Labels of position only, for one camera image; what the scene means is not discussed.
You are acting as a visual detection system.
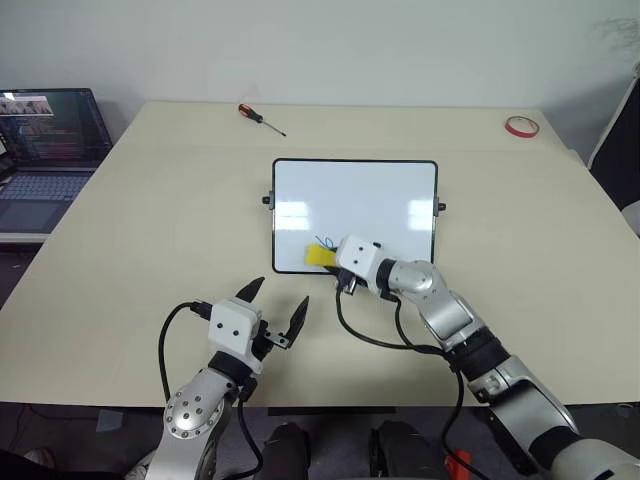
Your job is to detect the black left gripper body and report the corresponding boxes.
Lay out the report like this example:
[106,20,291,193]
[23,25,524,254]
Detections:
[251,319,294,363]

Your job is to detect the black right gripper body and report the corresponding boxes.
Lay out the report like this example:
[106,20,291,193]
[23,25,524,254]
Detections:
[329,268,360,297]

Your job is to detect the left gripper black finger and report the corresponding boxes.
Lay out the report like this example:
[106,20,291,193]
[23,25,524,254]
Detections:
[279,295,310,347]
[235,277,266,306]

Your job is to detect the yellow whiteboard eraser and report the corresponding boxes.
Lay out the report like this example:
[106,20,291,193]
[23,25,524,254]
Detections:
[305,243,338,269]

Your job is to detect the black framed whiteboard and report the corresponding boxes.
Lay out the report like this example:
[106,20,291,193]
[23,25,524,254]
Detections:
[262,158,448,275]

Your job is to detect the dark rounded shape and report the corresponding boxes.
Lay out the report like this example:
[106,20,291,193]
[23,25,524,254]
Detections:
[263,423,309,480]

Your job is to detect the white shoe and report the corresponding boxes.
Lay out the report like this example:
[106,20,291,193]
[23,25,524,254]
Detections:
[124,452,157,480]

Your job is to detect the orange plastic object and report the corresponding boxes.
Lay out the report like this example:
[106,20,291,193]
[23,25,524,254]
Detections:
[445,449,474,480]

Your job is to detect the red tape roll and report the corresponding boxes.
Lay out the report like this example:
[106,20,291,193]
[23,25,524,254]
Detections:
[504,115,541,140]

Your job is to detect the open dark laptop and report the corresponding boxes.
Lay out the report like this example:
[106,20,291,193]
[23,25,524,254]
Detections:
[0,88,114,236]

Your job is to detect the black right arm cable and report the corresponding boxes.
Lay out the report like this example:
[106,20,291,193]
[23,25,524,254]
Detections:
[335,287,481,480]

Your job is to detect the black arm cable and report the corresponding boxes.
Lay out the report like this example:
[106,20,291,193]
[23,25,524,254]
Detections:
[335,287,481,480]
[157,299,265,480]

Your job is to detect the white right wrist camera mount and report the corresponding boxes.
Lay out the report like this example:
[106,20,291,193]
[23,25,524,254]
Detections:
[334,233,382,282]

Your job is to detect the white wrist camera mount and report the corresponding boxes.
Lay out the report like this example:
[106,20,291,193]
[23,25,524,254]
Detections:
[334,233,382,282]
[208,298,264,374]

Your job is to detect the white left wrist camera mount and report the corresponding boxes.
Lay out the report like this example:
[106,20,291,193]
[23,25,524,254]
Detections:
[208,298,264,374]

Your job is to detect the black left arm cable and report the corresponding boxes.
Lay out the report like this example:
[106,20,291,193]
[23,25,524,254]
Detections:
[157,299,265,480]

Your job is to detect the orange black handled screwdriver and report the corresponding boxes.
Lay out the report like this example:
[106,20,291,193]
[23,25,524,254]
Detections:
[237,103,288,137]

